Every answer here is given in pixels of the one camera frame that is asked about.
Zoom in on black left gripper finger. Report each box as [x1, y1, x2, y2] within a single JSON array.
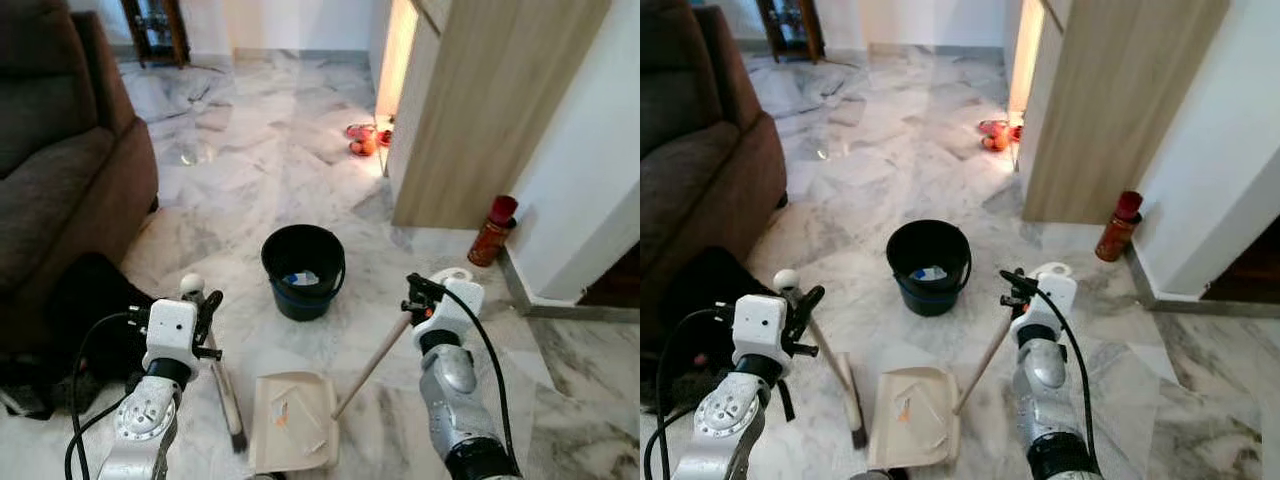
[[792, 285, 827, 346], [197, 289, 224, 346]]

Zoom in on wooden broom with ball end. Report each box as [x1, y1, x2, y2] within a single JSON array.
[[774, 269, 869, 449], [179, 273, 249, 454]]

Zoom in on beige dustpan with wooden handle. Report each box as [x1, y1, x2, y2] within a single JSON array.
[[248, 266, 474, 475], [866, 262, 1073, 471]]

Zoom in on black floor bag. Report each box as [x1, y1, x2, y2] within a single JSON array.
[[0, 252, 156, 421], [640, 247, 776, 416]]

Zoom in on black plastic bucket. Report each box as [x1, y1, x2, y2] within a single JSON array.
[[261, 224, 347, 322], [886, 219, 973, 318]]

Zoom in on red spray can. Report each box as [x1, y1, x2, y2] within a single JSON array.
[[1095, 190, 1144, 263], [467, 195, 520, 268]]

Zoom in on red slippers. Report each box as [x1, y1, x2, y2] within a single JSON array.
[[978, 117, 1024, 153], [345, 120, 394, 158]]

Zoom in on dark brown wooden door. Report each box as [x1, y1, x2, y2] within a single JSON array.
[[1200, 215, 1280, 304], [580, 245, 641, 308]]

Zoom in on brown fabric sofa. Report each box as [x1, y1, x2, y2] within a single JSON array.
[[0, 0, 159, 351], [640, 0, 789, 346]]

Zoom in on dark wood display cabinet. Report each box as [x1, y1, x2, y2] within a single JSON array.
[[755, 0, 826, 63], [120, 0, 191, 69]]

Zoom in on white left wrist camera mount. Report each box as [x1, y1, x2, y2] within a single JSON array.
[[143, 297, 201, 373], [732, 294, 791, 373]]

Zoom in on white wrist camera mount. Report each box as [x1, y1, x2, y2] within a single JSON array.
[[1015, 273, 1078, 341], [415, 280, 488, 346], [143, 297, 201, 373], [732, 294, 791, 373]]

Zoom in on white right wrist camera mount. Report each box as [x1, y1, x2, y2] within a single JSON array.
[[1015, 273, 1078, 341], [415, 280, 488, 346]]

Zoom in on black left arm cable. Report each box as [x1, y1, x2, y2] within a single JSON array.
[[63, 310, 151, 480], [645, 310, 741, 480]]

